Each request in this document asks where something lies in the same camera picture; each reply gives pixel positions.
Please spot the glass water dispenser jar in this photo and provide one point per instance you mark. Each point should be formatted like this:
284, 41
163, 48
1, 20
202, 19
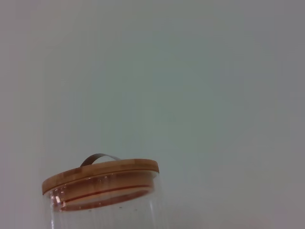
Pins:
107, 214

